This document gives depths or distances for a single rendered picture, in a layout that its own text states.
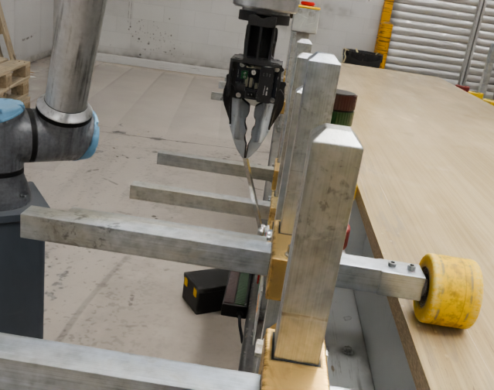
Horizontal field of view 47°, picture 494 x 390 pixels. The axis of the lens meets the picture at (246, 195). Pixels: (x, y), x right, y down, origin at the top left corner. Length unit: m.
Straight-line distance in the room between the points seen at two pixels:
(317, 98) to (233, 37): 8.13
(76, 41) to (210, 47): 7.31
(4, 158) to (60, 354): 1.20
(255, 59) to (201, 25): 7.98
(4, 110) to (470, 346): 1.26
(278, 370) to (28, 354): 0.18
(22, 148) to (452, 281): 1.23
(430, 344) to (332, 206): 0.31
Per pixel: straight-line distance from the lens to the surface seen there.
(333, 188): 0.39
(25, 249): 1.69
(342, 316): 1.25
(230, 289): 1.10
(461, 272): 0.67
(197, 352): 2.14
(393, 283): 0.67
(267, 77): 0.78
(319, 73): 0.63
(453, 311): 0.67
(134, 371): 0.44
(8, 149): 1.62
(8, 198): 1.65
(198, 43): 8.78
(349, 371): 1.09
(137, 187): 1.18
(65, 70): 1.55
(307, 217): 0.40
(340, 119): 0.88
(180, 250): 0.66
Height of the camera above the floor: 1.23
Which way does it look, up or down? 19 degrees down
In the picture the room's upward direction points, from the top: 8 degrees clockwise
